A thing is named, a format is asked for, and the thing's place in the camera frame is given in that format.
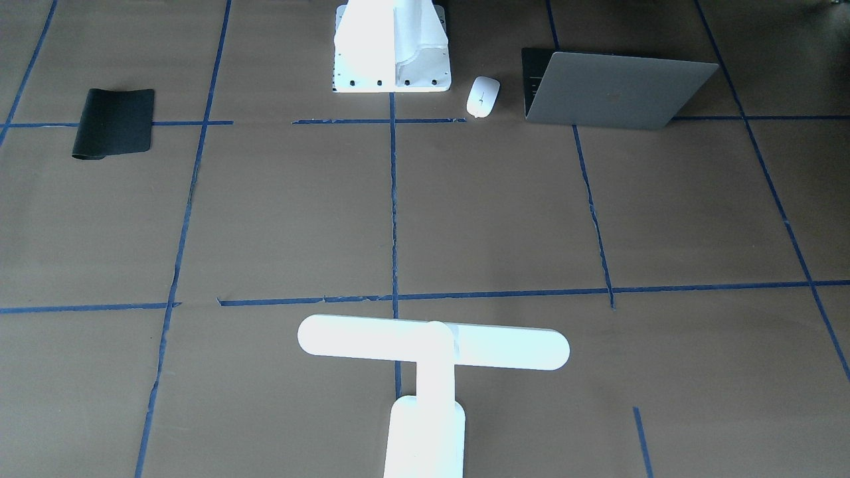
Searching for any white computer mouse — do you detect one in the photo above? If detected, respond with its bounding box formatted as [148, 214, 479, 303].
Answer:
[466, 76, 501, 118]

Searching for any grey laptop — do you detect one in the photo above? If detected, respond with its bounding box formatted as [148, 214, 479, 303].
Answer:
[521, 48, 719, 130]

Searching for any black mouse pad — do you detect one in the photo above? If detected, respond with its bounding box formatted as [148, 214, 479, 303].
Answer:
[72, 88, 155, 161]

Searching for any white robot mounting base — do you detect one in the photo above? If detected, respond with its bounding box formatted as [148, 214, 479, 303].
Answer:
[332, 1, 452, 94]

